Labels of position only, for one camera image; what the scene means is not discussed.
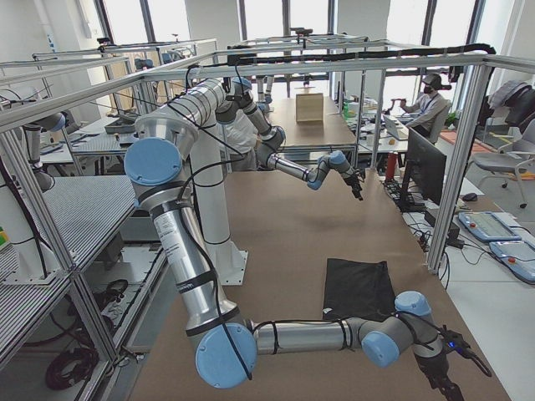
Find person white shirt behind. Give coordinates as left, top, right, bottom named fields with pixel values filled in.
left=223, top=109, right=257, bottom=171

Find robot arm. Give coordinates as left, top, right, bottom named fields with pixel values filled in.
left=213, top=77, right=364, bottom=201
left=124, top=92, right=462, bottom=400

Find black graphic t-shirt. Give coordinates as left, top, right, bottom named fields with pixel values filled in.
left=323, top=258, right=395, bottom=322

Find black computer monitor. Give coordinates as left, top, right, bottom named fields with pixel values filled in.
left=398, top=129, right=446, bottom=212

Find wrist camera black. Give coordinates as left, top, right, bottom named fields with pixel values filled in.
left=441, top=325, right=492, bottom=378

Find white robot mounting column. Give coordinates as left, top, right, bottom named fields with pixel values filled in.
left=190, top=116, right=247, bottom=286

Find cardboard box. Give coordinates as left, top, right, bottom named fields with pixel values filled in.
left=295, top=93, right=324, bottom=123

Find aluminium frame post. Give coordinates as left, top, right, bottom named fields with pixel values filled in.
left=426, top=65, right=492, bottom=275

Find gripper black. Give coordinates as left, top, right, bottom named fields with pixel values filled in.
left=415, top=350, right=464, bottom=401
left=343, top=167, right=363, bottom=201

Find standing person dark clothes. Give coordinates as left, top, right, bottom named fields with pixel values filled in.
left=400, top=73, right=451, bottom=145

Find blue teach pendant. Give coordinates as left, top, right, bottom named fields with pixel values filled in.
left=489, top=241, right=535, bottom=285
left=457, top=211, right=521, bottom=243

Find grey office chair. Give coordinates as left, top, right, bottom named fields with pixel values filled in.
left=468, top=138, right=534, bottom=209

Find red water bottle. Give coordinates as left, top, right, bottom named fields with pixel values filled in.
left=385, top=152, right=398, bottom=181

